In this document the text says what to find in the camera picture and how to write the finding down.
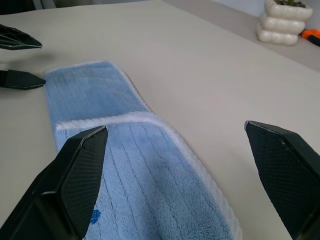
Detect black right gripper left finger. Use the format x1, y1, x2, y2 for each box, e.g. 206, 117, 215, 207
0, 125, 109, 240

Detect white bubbly plant pot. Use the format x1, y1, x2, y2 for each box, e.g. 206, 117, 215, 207
255, 0, 314, 47

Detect light blue towel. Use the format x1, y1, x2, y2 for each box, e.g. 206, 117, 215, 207
43, 59, 243, 240

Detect orange and black pliers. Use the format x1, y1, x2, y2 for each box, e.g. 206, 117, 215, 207
300, 28, 320, 47

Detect green leafy plant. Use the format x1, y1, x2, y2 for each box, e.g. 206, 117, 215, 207
273, 0, 308, 9

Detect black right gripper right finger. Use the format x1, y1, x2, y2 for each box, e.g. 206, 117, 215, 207
244, 120, 320, 240

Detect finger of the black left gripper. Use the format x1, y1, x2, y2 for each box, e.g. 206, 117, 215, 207
0, 69, 48, 90
0, 24, 43, 52

